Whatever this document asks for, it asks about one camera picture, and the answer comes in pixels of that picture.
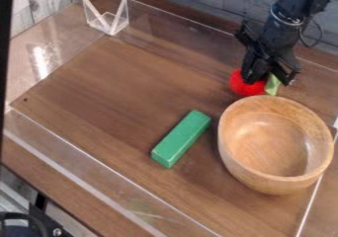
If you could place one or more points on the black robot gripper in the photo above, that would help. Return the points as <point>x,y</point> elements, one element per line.
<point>268,51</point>

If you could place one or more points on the red plush toy green leaf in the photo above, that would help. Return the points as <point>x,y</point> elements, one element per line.
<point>262,87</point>

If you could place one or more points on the wooden bowl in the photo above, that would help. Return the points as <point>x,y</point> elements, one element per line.
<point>275,144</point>

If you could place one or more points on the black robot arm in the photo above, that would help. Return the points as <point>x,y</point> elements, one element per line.
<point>295,13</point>

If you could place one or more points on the green rectangular block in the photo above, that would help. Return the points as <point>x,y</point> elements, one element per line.
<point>179,139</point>

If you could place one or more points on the clear acrylic enclosure wall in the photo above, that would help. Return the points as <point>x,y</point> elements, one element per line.
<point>93,99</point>

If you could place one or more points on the clear acrylic corner bracket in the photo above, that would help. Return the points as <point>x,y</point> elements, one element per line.
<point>107,22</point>

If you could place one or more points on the black clamp with cable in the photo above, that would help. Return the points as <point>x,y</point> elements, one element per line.
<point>29,223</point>

